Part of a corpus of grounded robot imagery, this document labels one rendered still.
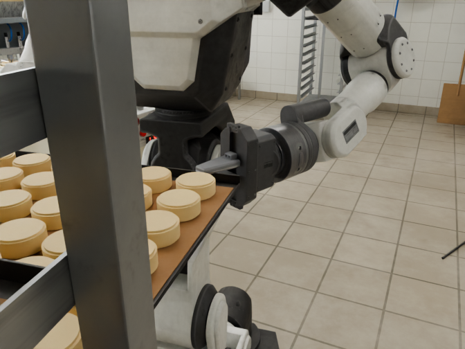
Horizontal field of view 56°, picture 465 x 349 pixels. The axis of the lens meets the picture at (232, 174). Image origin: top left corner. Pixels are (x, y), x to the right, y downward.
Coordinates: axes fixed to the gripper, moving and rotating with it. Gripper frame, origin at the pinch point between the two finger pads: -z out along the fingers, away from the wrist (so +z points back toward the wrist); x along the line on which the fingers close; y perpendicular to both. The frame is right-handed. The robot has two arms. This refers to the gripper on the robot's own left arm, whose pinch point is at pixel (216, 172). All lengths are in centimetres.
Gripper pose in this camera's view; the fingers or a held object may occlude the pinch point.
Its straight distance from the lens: 60.4
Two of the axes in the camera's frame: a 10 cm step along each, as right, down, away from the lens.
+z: 7.3, -2.5, 6.4
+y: 6.9, 2.8, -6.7
